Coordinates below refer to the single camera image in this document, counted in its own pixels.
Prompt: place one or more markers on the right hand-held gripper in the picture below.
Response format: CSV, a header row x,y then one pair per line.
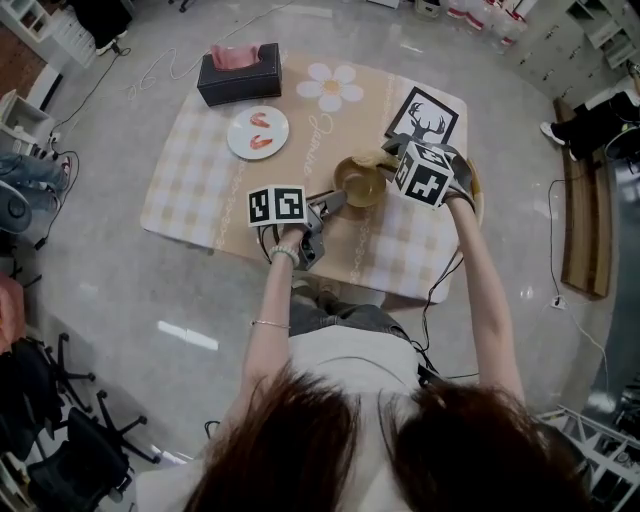
x,y
425,175

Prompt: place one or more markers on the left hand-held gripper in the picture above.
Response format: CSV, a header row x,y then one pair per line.
x,y
277,206

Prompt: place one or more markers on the brown bowl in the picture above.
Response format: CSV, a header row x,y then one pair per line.
x,y
365,192

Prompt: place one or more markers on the yellow sponge cloth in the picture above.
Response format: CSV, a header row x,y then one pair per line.
x,y
370,159

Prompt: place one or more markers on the person's left forearm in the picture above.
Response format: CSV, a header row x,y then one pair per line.
x,y
272,300

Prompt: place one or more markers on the person's right forearm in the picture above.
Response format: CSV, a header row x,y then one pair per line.
x,y
482,280

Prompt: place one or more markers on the person's left hand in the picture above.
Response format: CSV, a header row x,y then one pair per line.
x,y
290,236

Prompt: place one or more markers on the black framed deer picture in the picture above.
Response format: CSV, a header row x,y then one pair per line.
x,y
425,117

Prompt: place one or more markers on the person's left shoe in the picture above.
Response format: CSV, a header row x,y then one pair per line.
x,y
301,286

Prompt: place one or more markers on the person's shoe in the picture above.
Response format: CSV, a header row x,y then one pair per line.
x,y
301,286
330,292

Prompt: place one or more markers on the person's right shoe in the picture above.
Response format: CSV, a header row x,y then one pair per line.
x,y
330,292

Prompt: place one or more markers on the red shrimp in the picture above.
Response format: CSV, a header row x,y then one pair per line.
x,y
259,120
261,142

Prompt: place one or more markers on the white round plate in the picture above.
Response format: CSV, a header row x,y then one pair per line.
x,y
240,142

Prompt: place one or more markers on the person's grey trousers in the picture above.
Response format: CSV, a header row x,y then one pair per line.
x,y
350,315

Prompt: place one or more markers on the checkered floral tablecloth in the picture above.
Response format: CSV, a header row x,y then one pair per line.
x,y
200,190

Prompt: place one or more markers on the black leather tissue box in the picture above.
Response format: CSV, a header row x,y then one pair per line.
x,y
240,82

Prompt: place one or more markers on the row of water jugs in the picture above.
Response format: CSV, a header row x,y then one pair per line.
x,y
485,17

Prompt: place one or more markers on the small grey bin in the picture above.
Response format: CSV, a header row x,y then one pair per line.
x,y
429,6

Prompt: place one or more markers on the person's white shirt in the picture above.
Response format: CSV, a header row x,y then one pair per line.
x,y
350,360

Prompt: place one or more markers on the wooden step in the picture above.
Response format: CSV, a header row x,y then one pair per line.
x,y
587,210

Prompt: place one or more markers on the grey locker cabinet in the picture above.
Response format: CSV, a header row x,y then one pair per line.
x,y
560,40

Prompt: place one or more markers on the pink tissue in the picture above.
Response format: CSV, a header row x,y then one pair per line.
x,y
232,55

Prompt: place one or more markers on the small white power strip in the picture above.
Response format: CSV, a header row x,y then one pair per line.
x,y
55,138
558,301

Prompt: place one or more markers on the white open shelf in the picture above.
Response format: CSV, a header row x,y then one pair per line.
x,y
615,30

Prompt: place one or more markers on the white drawer shelf unit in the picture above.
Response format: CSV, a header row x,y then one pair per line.
x,y
75,35

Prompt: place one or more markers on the white low cabinet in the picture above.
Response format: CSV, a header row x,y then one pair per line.
x,y
25,125

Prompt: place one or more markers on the pink bin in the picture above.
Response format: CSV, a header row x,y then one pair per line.
x,y
10,310

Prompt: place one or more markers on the black office chair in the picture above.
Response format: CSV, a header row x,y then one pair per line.
x,y
85,465
30,385

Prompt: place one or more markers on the white table frame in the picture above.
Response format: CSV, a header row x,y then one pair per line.
x,y
590,450

